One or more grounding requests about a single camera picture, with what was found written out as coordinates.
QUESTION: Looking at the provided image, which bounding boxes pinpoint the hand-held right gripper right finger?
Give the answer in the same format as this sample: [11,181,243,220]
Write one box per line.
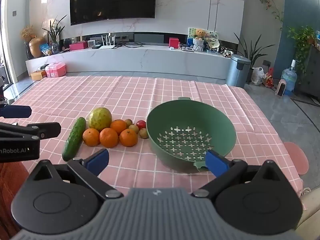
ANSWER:
[192,149,288,201]

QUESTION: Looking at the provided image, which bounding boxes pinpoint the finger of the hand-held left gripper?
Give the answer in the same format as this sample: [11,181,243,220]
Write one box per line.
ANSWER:
[0,122,62,141]
[0,104,32,119]

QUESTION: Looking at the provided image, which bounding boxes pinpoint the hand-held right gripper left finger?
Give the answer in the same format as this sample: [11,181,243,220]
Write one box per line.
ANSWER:
[32,149,124,201]

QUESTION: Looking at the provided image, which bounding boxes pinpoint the orange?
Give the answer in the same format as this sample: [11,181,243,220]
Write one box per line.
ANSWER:
[99,127,119,148]
[82,128,101,147]
[119,129,138,147]
[110,119,127,136]

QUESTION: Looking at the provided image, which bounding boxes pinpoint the green cucumber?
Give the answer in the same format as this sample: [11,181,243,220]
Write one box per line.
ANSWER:
[62,117,87,162]

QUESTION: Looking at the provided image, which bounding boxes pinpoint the green plastic colander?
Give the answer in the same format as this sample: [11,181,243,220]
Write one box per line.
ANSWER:
[146,97,237,173]

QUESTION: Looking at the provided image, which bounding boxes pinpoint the orange cardboard box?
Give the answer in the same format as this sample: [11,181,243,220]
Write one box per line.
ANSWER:
[30,70,48,81]

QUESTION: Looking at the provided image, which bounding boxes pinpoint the pink plastic storage box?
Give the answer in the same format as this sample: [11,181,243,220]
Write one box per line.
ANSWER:
[45,62,67,79]

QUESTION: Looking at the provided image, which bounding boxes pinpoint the brown round vase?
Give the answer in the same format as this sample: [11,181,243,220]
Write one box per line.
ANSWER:
[28,36,46,59]

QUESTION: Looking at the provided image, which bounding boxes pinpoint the pink checkered tablecloth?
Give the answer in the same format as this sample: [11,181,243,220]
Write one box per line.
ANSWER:
[11,75,305,212]

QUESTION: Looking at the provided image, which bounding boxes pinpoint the dried flower bunch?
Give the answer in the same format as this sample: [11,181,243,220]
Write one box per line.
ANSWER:
[20,25,36,42]

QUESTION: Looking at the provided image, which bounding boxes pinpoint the pink round stool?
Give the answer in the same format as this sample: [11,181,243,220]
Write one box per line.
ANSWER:
[283,142,309,175]

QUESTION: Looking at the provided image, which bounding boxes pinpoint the green plant in glass vase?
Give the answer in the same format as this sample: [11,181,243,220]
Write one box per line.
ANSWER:
[42,15,68,54]

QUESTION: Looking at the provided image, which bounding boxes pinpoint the pink flat box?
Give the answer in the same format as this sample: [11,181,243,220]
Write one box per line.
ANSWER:
[69,41,88,51]

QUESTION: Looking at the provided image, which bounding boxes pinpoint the grey metal trash can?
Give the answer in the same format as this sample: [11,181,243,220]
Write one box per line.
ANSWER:
[226,54,251,89]

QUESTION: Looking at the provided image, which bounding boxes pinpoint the white plastic bag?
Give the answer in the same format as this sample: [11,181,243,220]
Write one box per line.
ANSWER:
[251,67,266,85]

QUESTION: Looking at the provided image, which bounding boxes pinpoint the small pink appliance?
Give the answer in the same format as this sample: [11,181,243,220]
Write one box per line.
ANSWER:
[276,79,286,97]

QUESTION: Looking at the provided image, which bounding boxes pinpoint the red snack bag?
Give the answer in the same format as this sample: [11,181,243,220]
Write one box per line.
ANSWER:
[262,67,274,88]

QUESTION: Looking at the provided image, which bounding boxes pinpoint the white router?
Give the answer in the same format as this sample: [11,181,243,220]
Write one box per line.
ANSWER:
[99,34,118,49]

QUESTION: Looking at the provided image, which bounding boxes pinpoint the white marble media console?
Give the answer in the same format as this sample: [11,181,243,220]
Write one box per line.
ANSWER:
[25,44,232,81]

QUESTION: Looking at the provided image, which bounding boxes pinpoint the black white patterned box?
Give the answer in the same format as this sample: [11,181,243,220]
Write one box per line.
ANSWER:
[220,47,234,58]

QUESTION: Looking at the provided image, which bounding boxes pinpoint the blue water jug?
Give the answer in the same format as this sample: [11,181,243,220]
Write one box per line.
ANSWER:
[280,59,298,95]

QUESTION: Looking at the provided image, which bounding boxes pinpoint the long-leaf potted plant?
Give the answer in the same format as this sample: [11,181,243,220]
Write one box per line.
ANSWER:
[234,31,269,70]

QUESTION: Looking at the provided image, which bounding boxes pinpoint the brown teddy bear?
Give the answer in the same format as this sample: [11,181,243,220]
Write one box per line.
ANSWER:
[192,29,206,52]

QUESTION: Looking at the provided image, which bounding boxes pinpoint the colourful picture board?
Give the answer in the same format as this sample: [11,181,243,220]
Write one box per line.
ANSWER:
[187,27,218,48]

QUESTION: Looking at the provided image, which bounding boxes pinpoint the dark grey cabinet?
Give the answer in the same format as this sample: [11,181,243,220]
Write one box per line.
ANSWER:
[299,44,320,96]

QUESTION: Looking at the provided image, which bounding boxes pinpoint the black flat television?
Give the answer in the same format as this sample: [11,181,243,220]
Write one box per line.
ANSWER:
[69,0,157,26]

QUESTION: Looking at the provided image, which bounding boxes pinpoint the leafy plant on cabinet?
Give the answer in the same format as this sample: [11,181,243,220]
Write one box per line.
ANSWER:
[287,26,317,73]

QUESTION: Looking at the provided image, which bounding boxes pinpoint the black cables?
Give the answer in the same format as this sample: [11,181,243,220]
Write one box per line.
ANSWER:
[119,42,145,48]

